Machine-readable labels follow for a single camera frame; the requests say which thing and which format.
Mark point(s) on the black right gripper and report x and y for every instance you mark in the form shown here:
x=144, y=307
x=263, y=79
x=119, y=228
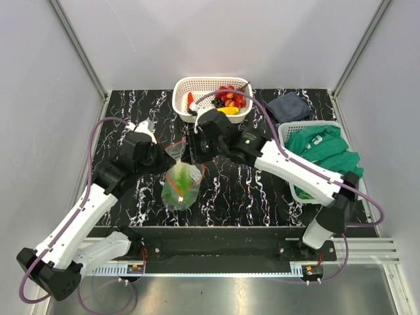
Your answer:
x=191, y=154

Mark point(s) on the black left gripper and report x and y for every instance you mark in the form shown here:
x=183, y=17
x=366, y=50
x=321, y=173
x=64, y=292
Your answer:
x=166, y=159

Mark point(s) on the clear zip top bag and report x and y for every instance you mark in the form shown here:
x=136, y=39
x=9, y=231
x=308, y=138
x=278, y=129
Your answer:
x=197, y=171

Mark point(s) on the green fake lettuce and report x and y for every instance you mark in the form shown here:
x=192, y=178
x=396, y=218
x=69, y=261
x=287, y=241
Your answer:
x=177, y=183

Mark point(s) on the red fake chili pepper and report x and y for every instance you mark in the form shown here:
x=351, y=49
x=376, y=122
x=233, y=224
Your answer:
x=190, y=100

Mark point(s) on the yellow fake banana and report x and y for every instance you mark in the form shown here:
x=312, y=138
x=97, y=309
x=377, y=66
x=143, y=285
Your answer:
x=229, y=110

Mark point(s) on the dark fake blueberries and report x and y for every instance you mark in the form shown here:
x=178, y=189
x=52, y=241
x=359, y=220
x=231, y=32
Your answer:
x=218, y=102

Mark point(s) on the red fake strawberries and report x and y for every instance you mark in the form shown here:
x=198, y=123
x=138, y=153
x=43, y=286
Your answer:
x=231, y=98

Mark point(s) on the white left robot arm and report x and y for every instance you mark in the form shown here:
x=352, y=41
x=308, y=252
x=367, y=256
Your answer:
x=58, y=264

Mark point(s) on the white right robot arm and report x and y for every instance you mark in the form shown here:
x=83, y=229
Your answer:
x=335, y=192

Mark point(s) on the black marble pattern mat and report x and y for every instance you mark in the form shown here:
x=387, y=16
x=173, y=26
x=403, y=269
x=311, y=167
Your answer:
x=229, y=194

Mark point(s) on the white perforated plastic basket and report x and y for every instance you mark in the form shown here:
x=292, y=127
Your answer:
x=201, y=86

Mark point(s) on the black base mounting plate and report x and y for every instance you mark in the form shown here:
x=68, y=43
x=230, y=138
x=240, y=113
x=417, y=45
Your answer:
x=228, y=251

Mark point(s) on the white laundry basket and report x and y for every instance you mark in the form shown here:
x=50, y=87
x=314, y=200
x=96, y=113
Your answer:
x=295, y=128

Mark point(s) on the dark blue folded cloth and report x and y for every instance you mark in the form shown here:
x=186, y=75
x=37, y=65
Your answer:
x=288, y=108

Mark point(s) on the green garment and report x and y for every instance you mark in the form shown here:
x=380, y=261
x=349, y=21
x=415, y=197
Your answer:
x=328, y=147

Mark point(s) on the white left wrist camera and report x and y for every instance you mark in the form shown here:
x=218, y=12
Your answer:
x=146, y=127

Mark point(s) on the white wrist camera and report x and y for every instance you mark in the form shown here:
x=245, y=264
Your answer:
x=197, y=111
x=146, y=127

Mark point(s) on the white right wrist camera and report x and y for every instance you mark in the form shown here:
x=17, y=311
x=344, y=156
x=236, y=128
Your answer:
x=197, y=111

